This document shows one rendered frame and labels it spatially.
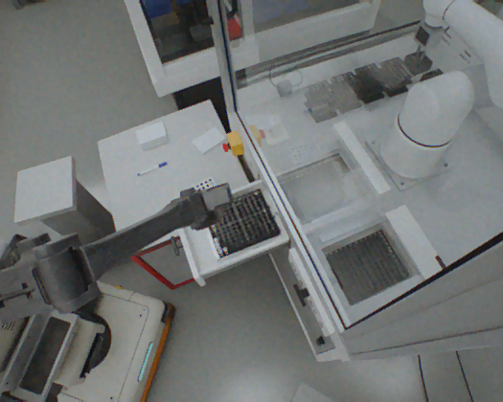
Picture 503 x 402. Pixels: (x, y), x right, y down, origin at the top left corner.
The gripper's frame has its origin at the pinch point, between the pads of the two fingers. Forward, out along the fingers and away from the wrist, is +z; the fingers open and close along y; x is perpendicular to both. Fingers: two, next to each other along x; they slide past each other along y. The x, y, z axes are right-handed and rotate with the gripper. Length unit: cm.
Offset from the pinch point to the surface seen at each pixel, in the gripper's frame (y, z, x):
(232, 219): 5.6, 11.9, 3.1
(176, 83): 3, 21, 81
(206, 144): 6, 27, 47
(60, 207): -64, 21, 43
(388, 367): 49, 102, -74
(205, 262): -8.9, 16.4, -6.4
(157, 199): -21.4, 24.8, 29.1
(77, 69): -86, 107, 236
